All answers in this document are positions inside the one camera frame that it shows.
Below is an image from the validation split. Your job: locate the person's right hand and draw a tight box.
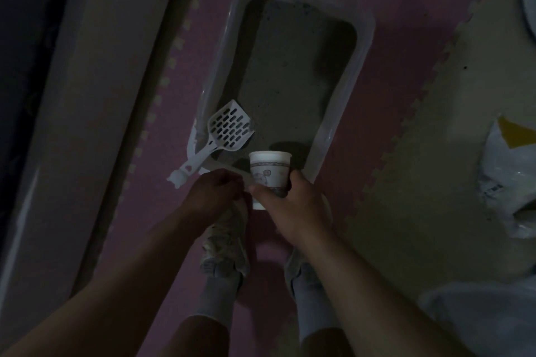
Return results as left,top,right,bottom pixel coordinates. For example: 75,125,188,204
250,170,332,249

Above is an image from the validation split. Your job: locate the person's left hand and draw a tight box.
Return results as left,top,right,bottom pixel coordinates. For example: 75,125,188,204
180,168,248,234

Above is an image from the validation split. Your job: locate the white printed paper cup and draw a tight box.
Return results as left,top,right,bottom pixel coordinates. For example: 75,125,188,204
249,151,293,210

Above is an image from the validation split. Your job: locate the white slotted litter scoop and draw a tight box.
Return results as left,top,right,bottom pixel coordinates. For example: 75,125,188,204
167,99,256,189

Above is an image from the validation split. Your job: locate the white cat litter tray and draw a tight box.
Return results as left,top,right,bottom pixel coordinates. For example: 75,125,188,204
186,0,376,211

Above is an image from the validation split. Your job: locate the yellow plastic bag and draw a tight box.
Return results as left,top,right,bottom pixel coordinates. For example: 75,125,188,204
477,114,536,240

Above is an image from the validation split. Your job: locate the person's right forearm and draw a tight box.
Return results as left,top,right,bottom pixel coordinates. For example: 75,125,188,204
301,235,474,357

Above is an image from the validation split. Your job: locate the person's left forearm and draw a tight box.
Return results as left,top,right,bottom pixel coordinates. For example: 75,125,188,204
0,214,206,357

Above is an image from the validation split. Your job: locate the person's right leg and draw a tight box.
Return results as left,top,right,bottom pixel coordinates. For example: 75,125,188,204
299,327,357,357

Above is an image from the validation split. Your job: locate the person's leg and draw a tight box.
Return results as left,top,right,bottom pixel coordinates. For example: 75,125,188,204
159,315,232,357
299,327,357,357

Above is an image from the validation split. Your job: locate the person's left leg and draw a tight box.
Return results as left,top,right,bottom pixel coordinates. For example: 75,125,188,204
159,315,232,357

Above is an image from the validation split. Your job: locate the white sock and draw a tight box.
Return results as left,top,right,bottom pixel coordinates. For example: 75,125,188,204
184,273,245,332
292,277,341,343

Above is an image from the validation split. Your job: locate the white plastic bag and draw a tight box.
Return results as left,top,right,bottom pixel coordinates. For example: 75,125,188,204
418,277,536,357

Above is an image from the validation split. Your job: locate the pink foam floor mat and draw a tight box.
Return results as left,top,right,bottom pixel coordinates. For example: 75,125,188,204
92,0,508,357

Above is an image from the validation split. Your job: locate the white bed frame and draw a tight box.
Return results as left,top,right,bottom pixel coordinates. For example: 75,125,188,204
0,0,214,349

